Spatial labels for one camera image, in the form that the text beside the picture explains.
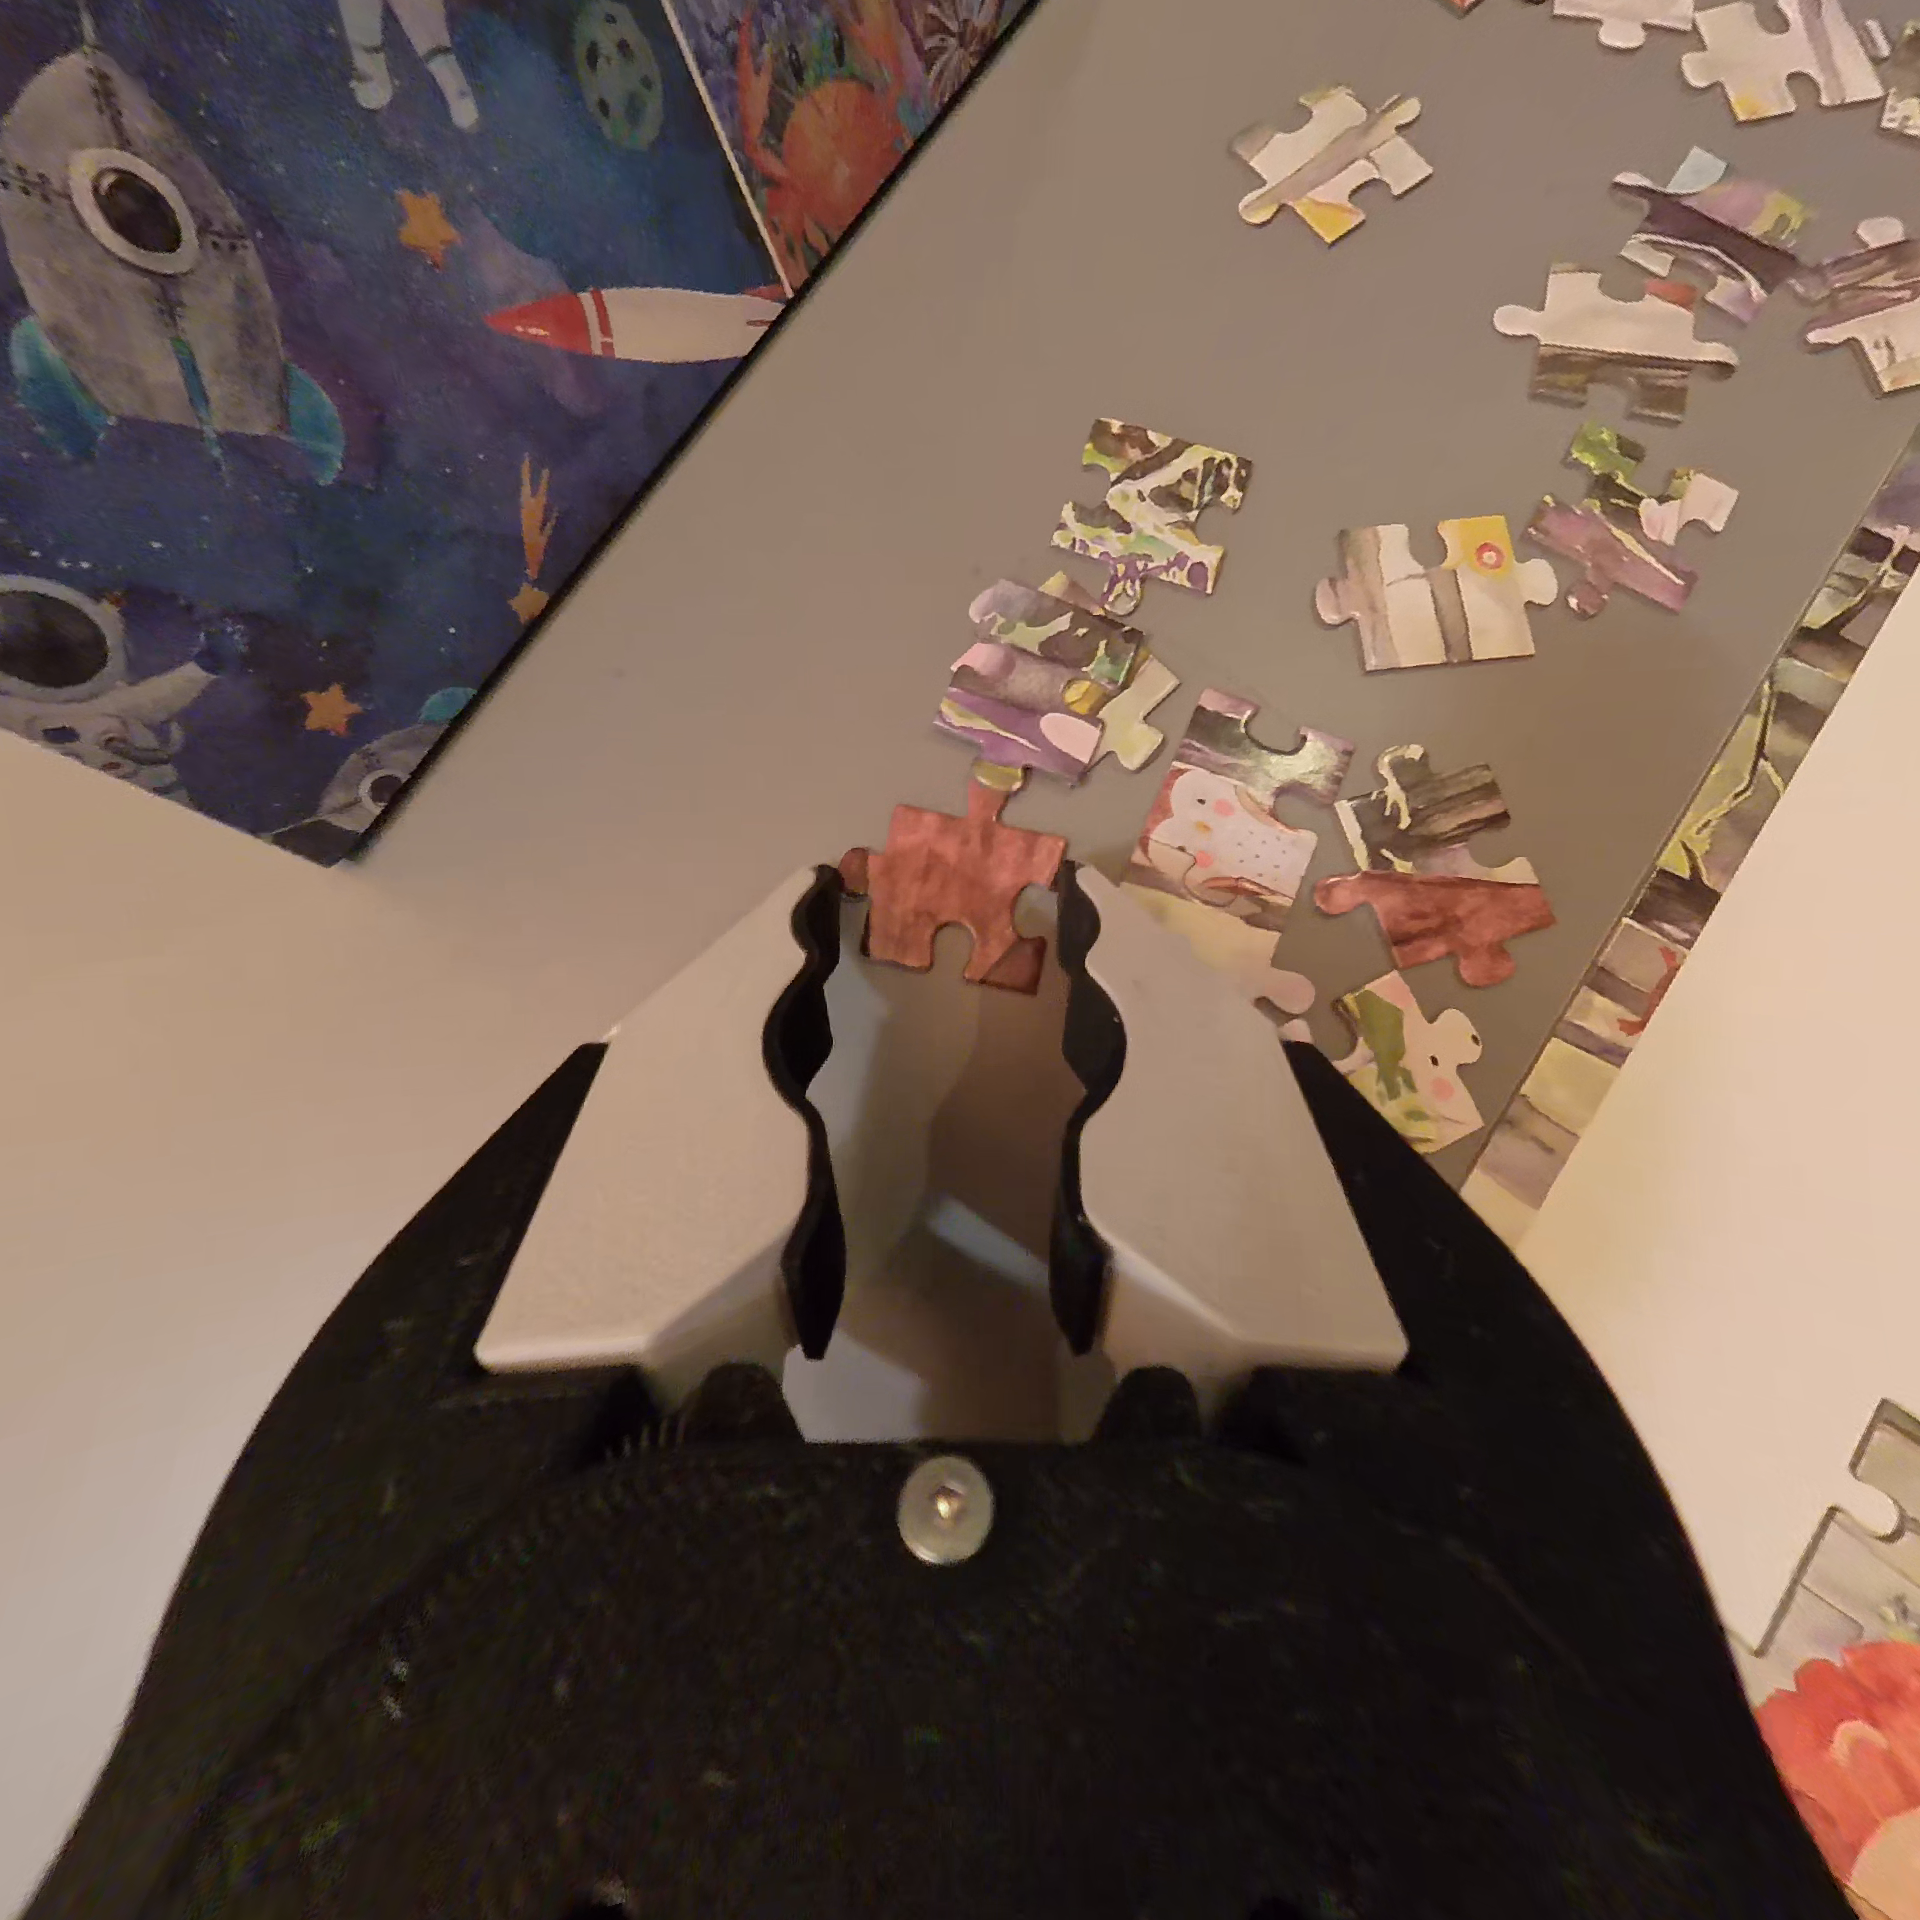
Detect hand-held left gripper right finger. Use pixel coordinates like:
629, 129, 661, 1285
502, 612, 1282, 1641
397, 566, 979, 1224
1047, 863, 1413, 1377

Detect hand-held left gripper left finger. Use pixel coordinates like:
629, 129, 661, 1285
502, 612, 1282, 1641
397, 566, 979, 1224
472, 863, 849, 1377

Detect plain brown puzzle piece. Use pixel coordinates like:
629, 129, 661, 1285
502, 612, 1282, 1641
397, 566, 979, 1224
837, 781, 1071, 996

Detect printed frame puzzle tray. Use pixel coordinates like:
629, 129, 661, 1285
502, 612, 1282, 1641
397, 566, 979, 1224
1463, 450, 1920, 1920

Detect scattered loose puzzle pieces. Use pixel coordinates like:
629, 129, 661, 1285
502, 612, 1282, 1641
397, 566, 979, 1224
930, 0, 1920, 1158

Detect assembled grey puzzle section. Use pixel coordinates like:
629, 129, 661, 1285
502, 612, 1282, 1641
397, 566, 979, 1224
1759, 1400, 1920, 1666

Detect illustrated puzzle box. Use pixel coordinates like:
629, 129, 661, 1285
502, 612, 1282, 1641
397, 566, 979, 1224
0, 0, 1040, 870

